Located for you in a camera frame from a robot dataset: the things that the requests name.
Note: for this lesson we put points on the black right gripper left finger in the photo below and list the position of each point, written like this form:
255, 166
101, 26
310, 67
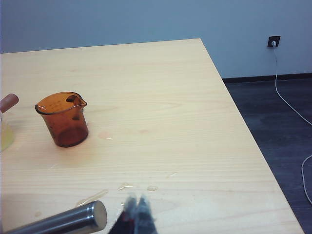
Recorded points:
128, 217

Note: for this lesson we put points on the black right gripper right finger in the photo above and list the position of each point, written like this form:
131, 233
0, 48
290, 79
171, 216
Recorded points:
144, 217

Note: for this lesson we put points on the stainless steel ice scoop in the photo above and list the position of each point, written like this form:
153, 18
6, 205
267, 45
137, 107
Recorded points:
73, 218

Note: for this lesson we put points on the amber glass beaker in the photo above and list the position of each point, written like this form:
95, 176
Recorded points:
64, 122

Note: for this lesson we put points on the clear beaker with yellow liquid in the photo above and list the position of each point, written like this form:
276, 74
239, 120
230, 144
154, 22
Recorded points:
6, 136

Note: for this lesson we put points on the dark baseboard strip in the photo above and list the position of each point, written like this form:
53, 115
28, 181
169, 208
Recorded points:
265, 78

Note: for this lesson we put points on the black wall socket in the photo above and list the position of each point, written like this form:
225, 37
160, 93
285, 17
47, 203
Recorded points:
273, 41

